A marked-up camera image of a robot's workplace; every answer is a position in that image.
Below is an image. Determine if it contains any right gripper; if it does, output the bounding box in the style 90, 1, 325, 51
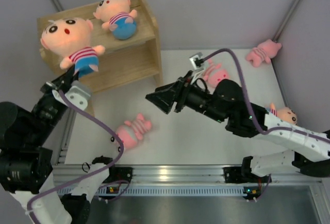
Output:
147, 70, 227, 124

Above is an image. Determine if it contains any boy plush doll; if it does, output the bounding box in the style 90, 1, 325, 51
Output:
93, 0, 138, 40
40, 18, 105, 77
266, 103, 298, 125

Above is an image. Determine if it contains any pink frog plush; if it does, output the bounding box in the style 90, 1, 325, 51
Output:
202, 59, 229, 89
245, 39, 282, 67
115, 113, 152, 151

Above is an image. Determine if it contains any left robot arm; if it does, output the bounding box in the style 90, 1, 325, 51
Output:
1, 67, 117, 223

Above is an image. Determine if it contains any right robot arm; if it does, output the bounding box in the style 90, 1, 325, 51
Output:
145, 77, 329, 184

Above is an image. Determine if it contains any wooden two-tier shelf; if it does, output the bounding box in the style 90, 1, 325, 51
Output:
37, 0, 163, 118

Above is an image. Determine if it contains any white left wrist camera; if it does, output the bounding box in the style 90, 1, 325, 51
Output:
64, 80, 91, 111

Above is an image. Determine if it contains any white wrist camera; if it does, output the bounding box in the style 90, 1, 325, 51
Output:
64, 80, 91, 111
189, 52, 206, 83

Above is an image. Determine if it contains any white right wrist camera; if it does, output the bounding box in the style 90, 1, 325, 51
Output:
189, 52, 206, 83

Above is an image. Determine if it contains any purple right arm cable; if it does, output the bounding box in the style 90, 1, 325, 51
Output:
202, 48, 330, 200

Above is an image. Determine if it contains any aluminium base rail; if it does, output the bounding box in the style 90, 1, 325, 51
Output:
53, 164, 323, 196

